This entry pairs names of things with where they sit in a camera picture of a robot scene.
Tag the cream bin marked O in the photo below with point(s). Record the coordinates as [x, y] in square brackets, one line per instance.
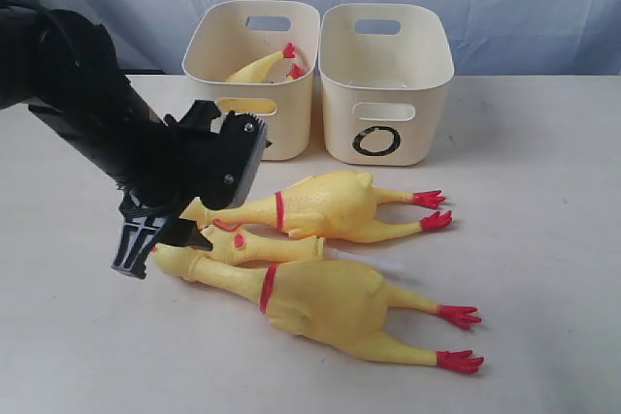
[385, 70]

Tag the broken chicken body half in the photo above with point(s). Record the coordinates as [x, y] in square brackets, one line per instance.
[257, 72]

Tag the broken chicken head half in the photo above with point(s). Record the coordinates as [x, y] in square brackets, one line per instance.
[233, 244]

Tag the whole rubber chicken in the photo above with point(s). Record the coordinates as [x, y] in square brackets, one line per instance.
[338, 205]
[340, 303]

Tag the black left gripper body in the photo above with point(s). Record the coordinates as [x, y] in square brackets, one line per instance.
[162, 161]

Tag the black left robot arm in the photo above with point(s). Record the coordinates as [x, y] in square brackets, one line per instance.
[64, 68]

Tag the cream bin marked X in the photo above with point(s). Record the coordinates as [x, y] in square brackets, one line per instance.
[235, 33]

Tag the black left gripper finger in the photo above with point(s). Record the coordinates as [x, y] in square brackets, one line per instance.
[225, 167]
[144, 226]

